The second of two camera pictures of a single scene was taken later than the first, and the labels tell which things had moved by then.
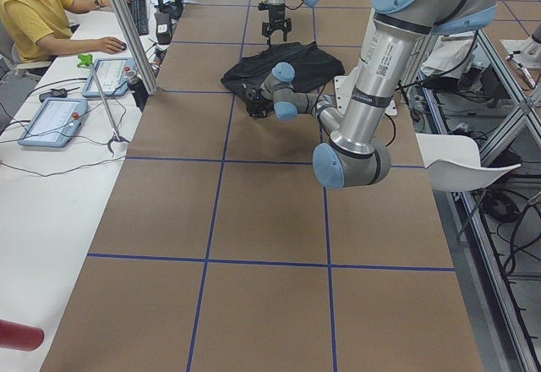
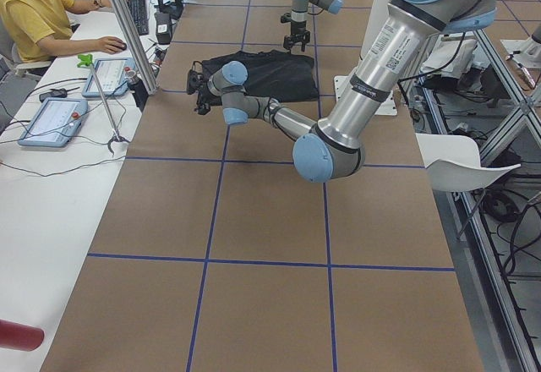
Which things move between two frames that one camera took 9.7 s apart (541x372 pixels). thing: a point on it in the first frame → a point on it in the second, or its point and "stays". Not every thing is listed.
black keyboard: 139,11 stays
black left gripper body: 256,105 → 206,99
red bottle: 20,336 stays
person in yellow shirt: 35,23 stays
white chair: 453,165 stays
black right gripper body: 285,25 → 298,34
